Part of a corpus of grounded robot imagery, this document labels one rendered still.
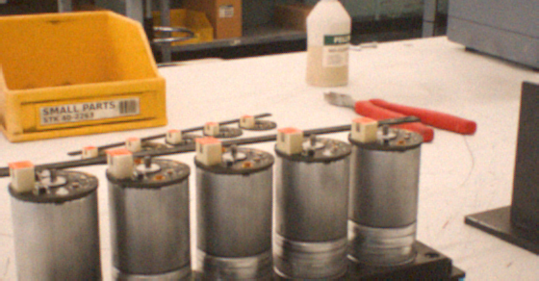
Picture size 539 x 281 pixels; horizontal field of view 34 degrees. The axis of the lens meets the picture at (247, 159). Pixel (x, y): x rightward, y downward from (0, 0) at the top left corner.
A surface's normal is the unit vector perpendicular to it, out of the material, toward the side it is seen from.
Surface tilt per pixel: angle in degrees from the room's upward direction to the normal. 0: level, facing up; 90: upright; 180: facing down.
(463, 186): 0
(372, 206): 90
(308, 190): 90
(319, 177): 90
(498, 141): 0
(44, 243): 90
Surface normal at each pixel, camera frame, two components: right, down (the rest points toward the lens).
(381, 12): 0.54, 0.24
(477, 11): -0.96, 0.08
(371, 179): -0.44, 0.26
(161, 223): 0.33, 0.27
